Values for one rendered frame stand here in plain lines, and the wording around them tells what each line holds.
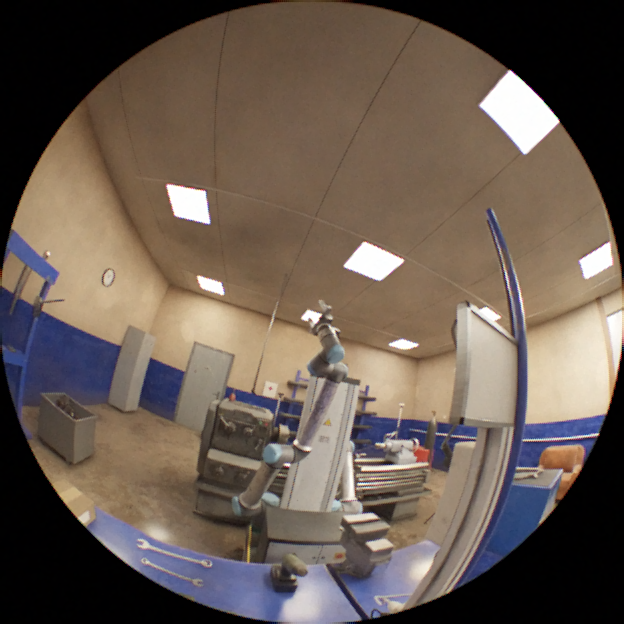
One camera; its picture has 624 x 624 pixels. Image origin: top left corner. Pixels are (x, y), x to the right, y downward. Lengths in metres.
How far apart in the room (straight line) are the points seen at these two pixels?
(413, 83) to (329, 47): 0.61
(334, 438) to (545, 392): 4.51
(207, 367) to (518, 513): 5.59
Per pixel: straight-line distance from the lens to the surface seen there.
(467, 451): 0.38
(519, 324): 0.50
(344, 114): 1.86
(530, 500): 1.26
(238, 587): 0.93
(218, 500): 2.52
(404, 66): 1.81
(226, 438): 2.24
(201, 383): 5.52
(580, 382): 5.10
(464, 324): 0.31
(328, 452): 1.49
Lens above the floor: 1.61
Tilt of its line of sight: 22 degrees up
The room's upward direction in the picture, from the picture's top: 13 degrees clockwise
